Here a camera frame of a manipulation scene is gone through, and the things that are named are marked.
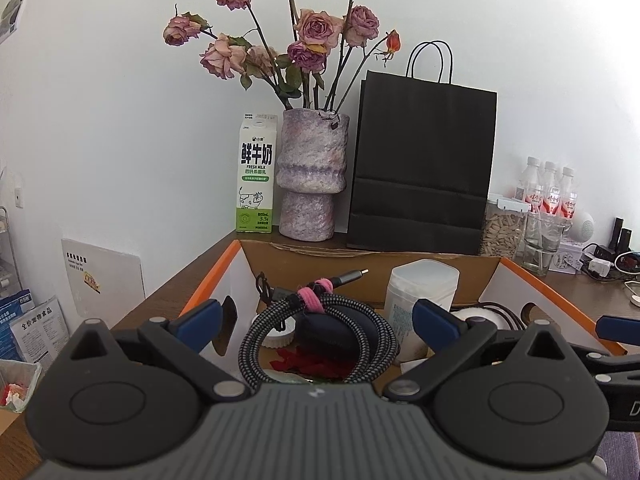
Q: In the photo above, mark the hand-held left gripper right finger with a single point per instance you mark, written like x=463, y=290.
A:
x=435, y=320

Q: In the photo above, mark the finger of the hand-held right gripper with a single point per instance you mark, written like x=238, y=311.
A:
x=620, y=330
x=610, y=366

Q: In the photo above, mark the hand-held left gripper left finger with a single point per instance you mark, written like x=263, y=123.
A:
x=205, y=317

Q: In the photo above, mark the translucent white plastic container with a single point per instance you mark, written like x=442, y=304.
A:
x=420, y=285

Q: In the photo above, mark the white round charger puck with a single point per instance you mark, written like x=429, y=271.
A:
x=477, y=317

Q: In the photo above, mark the purple linen pouch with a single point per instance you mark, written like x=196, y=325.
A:
x=620, y=455

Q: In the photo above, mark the white bottle cap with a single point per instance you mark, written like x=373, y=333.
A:
x=280, y=339

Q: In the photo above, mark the dark round zip case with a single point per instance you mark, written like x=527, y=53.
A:
x=335, y=332

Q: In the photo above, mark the red and orange cardboard box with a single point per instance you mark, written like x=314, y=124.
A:
x=300, y=265

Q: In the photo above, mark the red wrapper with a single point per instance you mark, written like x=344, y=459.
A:
x=310, y=362

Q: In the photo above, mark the clear container of seeds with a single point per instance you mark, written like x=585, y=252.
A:
x=502, y=235

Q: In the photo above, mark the white printed tin box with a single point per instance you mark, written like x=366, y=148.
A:
x=567, y=257

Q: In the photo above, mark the black upright adapters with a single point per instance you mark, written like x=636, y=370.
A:
x=622, y=237

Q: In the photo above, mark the white round speaker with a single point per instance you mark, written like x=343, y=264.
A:
x=584, y=227

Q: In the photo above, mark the white cardboard envelope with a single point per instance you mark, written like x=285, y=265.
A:
x=105, y=275

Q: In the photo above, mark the clear water bottle red label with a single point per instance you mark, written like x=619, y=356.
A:
x=567, y=195
x=550, y=190
x=531, y=185

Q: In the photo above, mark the white and green milk carton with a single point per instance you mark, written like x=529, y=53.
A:
x=256, y=180

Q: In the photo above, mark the black paper bag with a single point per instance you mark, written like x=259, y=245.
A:
x=425, y=160

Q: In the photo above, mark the white pet food bag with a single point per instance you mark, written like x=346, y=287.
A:
x=42, y=332

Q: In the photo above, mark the purple textured vase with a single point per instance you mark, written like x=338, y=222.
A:
x=310, y=170

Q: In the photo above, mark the blue pet food bag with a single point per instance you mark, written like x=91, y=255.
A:
x=12, y=310

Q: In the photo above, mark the small bin with trash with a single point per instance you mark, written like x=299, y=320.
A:
x=17, y=385

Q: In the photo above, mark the brown cardboard box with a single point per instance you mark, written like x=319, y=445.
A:
x=9, y=422

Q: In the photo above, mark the bouquet of dried roses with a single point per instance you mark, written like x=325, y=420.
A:
x=315, y=27

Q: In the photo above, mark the white wall switch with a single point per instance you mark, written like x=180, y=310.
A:
x=18, y=197

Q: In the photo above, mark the wall poster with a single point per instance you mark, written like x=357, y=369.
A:
x=12, y=7

